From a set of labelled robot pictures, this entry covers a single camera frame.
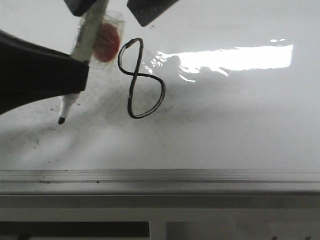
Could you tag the red round magnet with tape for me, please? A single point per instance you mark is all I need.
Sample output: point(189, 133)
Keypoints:
point(107, 42)

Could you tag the white black whiteboard marker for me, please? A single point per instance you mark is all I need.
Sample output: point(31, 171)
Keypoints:
point(83, 49)

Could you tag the white whiteboard with aluminium frame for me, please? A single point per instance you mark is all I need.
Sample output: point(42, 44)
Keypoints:
point(241, 113)

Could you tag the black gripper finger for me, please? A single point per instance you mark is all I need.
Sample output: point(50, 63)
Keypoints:
point(30, 72)
point(146, 11)

